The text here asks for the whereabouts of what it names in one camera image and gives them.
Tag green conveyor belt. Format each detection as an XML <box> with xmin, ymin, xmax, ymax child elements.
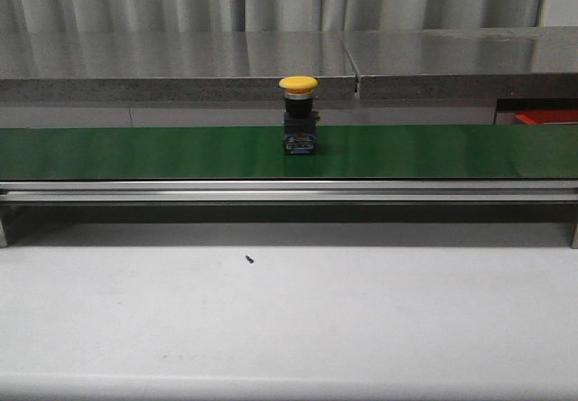
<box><xmin>1</xmin><ymin>125</ymin><xmax>577</xmax><ymax>181</ymax></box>

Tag aluminium conveyor frame rail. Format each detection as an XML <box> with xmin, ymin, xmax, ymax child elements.
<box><xmin>1</xmin><ymin>179</ymin><xmax>577</xmax><ymax>203</ymax></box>

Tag left grey stone slab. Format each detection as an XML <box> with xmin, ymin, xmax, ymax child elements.
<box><xmin>1</xmin><ymin>33</ymin><xmax>357</xmax><ymax>103</ymax></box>

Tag red plastic tray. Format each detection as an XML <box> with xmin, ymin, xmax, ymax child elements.
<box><xmin>515</xmin><ymin>109</ymin><xmax>578</xmax><ymax>125</ymax></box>

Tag right steel conveyor leg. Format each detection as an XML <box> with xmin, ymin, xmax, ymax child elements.
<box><xmin>568</xmin><ymin>204</ymin><xmax>578</xmax><ymax>250</ymax></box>

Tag right grey stone slab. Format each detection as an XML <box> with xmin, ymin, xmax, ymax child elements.
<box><xmin>343</xmin><ymin>27</ymin><xmax>577</xmax><ymax>100</ymax></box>

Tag grey stone slab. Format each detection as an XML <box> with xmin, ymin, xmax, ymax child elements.
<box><xmin>343</xmin><ymin>27</ymin><xmax>577</xmax><ymax>100</ymax></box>
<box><xmin>1</xmin><ymin>33</ymin><xmax>357</xmax><ymax>103</ymax></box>

